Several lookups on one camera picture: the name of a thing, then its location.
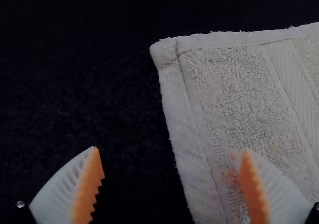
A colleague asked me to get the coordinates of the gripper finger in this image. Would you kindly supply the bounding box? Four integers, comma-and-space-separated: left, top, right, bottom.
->
14, 146, 106, 224
238, 148, 319, 224

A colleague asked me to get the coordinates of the pale towel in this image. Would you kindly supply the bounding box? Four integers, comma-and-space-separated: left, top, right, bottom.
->
149, 21, 319, 224

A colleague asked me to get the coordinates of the black mat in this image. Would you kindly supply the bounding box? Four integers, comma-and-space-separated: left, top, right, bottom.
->
0, 0, 319, 224

